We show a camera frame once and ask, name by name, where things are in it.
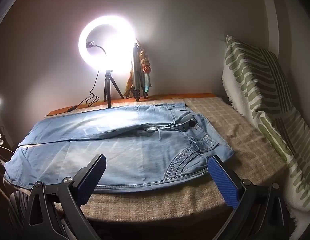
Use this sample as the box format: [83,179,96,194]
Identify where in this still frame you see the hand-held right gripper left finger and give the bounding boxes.
[21,154,107,240]

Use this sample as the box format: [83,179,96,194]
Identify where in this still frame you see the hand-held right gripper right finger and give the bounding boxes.
[207,155,290,240]

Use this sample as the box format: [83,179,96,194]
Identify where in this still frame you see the light blue denim pants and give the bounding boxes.
[4,103,236,193]

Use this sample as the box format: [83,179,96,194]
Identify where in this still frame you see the beige checked bed blanket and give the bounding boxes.
[47,97,289,224]

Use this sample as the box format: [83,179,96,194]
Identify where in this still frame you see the orange bed sheet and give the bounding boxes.
[47,93,218,117]

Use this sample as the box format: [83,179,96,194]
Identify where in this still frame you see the green white patterned blanket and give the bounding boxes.
[224,35,310,214]

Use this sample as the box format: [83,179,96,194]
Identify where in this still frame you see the folded silver black tripod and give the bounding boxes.
[130,42,148,102]

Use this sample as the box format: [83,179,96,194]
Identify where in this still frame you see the colourful hanging cloth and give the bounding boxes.
[123,39,152,98]

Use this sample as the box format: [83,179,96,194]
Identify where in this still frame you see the black gooseneck phone holder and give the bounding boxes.
[85,41,107,55]

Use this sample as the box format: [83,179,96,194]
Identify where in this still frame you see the black cable with inline switch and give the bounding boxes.
[44,69,100,117]

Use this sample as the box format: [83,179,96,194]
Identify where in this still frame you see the black ring light tripod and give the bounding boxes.
[103,69,124,108]

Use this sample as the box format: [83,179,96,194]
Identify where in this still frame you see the white ring light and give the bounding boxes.
[78,15,137,74]

